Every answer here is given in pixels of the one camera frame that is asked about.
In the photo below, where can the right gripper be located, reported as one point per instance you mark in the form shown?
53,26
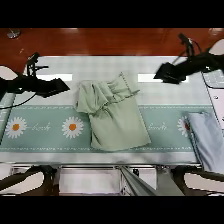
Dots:
170,73

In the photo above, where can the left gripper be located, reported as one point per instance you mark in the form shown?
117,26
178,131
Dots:
51,87

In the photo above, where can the pale green T-shirt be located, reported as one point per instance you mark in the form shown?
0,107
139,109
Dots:
115,123

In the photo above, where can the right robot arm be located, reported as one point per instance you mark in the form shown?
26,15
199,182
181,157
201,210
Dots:
200,63

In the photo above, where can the light blue garment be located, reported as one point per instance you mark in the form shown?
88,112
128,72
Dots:
208,140

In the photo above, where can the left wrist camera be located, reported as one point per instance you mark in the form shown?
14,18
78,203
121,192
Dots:
32,61

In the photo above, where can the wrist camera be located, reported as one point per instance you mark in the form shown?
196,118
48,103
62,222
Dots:
185,40
32,61

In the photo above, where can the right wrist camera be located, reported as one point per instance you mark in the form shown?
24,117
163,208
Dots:
185,40

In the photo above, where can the silver frame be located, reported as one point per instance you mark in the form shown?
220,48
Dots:
140,181

